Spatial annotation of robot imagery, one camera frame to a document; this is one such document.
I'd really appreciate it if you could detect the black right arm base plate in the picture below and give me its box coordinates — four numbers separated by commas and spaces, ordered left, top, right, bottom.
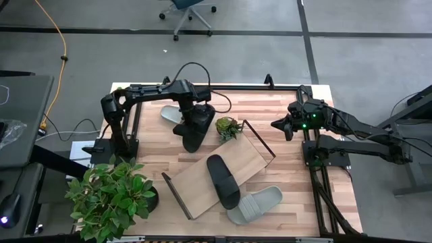
302, 140, 351, 169

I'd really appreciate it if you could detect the yellow cable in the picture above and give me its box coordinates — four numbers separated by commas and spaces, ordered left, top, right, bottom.
33, 0, 69, 131

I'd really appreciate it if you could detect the black floor cable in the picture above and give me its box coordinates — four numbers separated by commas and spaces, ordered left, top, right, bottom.
43, 113, 99, 142

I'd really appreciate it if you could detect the black slide sandal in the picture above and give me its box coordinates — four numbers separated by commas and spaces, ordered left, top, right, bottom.
172, 121, 207, 154
206, 154, 241, 210

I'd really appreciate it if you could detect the grey floor cable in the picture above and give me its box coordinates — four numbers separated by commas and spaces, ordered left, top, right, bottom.
35, 130, 102, 142

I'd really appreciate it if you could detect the dark grey side desk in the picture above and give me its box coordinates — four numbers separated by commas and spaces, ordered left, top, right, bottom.
377, 84, 432, 196

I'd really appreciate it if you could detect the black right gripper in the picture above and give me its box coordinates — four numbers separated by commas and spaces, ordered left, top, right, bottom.
271, 99, 306, 142

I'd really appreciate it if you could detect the clear plastic bag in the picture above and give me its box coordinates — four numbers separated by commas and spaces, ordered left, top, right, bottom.
0, 119, 28, 151

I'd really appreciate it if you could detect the black low desk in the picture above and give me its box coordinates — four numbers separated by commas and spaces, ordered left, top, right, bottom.
0, 163, 45, 239

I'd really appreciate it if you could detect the small succulent plant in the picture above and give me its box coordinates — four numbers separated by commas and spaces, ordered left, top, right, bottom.
215, 116, 244, 142

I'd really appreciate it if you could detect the black computer mouse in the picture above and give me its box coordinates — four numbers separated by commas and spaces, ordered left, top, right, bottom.
0, 192, 22, 230

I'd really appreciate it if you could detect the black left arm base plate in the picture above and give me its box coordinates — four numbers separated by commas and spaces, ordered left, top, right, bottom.
82, 137, 140, 159

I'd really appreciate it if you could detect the black frame rail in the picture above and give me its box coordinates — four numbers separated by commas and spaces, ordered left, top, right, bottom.
0, 235, 432, 243

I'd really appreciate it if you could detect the black aluminium table frame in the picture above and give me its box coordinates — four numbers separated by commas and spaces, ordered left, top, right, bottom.
123, 82, 365, 237

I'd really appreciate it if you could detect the grey slide sandal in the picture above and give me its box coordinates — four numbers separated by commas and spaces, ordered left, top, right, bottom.
160, 105, 185, 125
226, 186, 284, 225

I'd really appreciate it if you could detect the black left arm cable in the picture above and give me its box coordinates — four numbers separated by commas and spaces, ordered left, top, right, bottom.
170, 61, 233, 114

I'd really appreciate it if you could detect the white box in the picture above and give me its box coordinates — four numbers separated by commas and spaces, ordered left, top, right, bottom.
70, 140, 95, 169

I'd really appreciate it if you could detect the office chair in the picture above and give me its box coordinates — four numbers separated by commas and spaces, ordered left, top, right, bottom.
158, 0, 217, 42

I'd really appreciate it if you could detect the large green potted plant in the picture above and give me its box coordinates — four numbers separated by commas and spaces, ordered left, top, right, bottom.
64, 154, 159, 243

